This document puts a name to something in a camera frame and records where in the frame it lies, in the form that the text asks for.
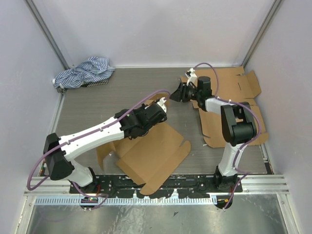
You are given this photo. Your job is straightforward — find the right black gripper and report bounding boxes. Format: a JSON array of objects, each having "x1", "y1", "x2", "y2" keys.
[{"x1": 169, "y1": 82, "x2": 201, "y2": 102}]

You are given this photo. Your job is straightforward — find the brown cardboard box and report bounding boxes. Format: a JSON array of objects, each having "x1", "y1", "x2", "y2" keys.
[{"x1": 96, "y1": 122, "x2": 191, "y2": 184}]

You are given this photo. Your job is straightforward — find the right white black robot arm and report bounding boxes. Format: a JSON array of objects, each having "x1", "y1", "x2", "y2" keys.
[{"x1": 170, "y1": 76, "x2": 258, "y2": 193}]

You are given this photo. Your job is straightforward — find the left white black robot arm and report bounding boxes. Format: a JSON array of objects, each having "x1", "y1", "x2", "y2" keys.
[{"x1": 43, "y1": 98, "x2": 167, "y2": 194}]

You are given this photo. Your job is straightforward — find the stacked brown cardboard blanks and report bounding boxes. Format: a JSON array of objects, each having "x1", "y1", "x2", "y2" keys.
[{"x1": 187, "y1": 66, "x2": 269, "y2": 148}]

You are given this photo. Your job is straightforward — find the blue striped crumpled cloth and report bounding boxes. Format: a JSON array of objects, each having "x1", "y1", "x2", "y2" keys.
[{"x1": 52, "y1": 57, "x2": 115, "y2": 93}]

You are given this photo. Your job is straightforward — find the aluminium frame rail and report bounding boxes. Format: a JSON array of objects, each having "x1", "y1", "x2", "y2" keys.
[{"x1": 240, "y1": 174, "x2": 290, "y2": 195}]

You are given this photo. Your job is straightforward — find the slotted grey cable duct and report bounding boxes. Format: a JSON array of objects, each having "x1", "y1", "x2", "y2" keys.
[{"x1": 34, "y1": 195, "x2": 217, "y2": 205}]

